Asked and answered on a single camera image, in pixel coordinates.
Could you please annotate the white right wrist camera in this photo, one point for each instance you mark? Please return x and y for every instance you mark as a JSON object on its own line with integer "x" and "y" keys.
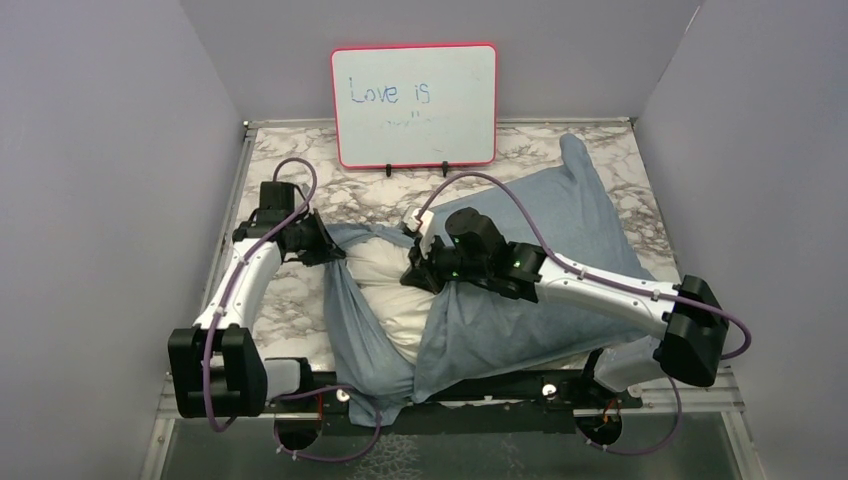
{"x": 418, "y": 224}

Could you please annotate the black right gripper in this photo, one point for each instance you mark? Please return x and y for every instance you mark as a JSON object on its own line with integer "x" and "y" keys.
{"x": 421, "y": 273}

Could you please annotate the white pillow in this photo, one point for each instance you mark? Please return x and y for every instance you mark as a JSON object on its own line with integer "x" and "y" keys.
{"x": 376, "y": 266}

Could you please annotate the blue pillowcase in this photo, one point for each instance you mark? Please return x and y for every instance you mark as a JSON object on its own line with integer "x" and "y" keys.
{"x": 474, "y": 312}

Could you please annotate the red framed whiteboard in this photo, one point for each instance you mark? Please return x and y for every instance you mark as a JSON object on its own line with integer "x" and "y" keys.
{"x": 415, "y": 106}

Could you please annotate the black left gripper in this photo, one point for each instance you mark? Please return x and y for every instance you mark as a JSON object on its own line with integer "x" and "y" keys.
{"x": 324, "y": 248}

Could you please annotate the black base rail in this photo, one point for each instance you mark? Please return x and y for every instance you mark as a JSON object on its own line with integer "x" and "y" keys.
{"x": 546, "y": 401}

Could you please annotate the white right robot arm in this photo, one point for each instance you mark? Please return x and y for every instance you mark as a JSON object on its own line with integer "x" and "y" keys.
{"x": 684, "y": 330}

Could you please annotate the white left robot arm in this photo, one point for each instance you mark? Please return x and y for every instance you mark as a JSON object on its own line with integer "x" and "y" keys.
{"x": 217, "y": 370}

